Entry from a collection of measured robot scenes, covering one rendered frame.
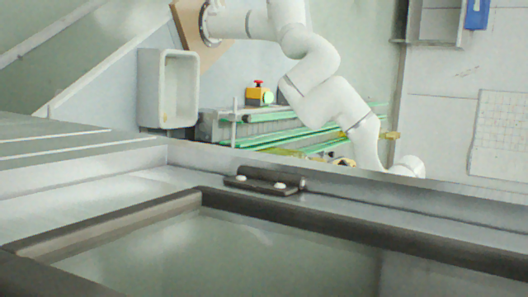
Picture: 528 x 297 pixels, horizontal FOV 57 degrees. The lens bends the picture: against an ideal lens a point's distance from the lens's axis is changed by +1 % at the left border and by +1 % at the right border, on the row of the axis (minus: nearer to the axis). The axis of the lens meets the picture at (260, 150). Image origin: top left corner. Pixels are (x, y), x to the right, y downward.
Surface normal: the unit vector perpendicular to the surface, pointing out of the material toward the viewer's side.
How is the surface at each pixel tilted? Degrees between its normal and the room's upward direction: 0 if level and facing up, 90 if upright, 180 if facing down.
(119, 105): 0
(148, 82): 90
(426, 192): 90
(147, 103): 90
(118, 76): 0
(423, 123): 90
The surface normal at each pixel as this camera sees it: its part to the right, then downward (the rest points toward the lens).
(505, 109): -0.49, 0.11
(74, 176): 0.87, 0.14
